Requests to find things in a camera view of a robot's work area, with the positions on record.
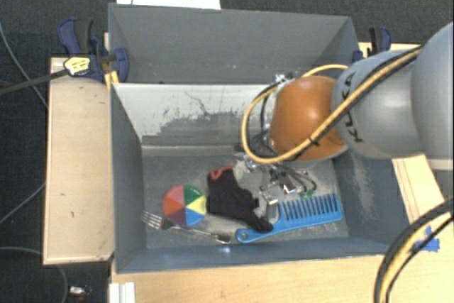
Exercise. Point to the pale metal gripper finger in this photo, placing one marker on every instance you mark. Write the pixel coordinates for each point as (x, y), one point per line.
(272, 210)
(265, 193)

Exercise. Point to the pale grey cloth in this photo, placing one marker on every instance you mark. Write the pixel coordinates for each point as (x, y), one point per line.
(248, 182)

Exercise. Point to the blue plastic comb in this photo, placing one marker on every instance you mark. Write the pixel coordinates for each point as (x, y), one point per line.
(305, 214)

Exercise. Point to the black cloth with red trim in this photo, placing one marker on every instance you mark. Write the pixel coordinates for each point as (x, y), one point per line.
(230, 198)

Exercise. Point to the multicoloured round disc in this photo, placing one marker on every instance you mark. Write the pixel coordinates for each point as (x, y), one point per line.
(184, 205)

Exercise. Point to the silver metal fork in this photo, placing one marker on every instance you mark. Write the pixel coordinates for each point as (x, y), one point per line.
(191, 231)

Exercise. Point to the grey metal bin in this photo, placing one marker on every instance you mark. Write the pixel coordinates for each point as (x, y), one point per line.
(227, 56)

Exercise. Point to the pale wood flat board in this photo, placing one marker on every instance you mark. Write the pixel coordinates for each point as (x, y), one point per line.
(78, 166)

